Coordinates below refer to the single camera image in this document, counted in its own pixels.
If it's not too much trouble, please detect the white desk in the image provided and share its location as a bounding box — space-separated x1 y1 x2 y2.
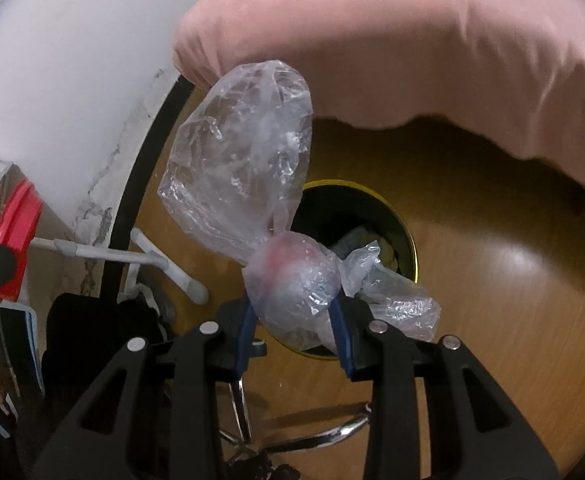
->
31 227 209 306

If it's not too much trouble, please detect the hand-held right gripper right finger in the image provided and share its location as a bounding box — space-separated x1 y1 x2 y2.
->
329 302 559 480

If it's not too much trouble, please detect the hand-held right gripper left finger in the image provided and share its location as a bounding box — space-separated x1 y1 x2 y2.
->
31 300 267 480

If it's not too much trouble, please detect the clear plastic bag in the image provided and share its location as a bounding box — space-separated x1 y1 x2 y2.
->
157 60 442 353

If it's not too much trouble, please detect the pink bed blanket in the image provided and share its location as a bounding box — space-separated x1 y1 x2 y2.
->
172 0 585 196

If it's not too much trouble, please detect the white blue-edged panel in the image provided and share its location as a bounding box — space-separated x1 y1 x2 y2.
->
0 297 43 438

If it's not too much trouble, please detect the black office chair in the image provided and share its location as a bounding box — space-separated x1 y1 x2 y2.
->
40 291 376 480

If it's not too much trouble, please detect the red plastic lid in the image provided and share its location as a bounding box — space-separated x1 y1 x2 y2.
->
0 180 43 302

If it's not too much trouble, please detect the black bin with gold rim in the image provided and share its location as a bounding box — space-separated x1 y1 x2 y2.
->
252 179 419 360

